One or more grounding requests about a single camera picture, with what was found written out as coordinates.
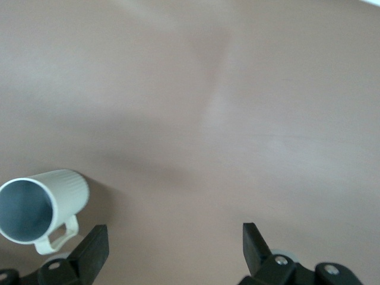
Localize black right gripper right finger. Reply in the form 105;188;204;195
242;222;365;285

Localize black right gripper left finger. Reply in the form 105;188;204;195
37;224;109;285

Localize brown table cloth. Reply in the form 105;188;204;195
0;0;380;285

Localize cream ribbed mug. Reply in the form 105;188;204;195
0;169;90;255

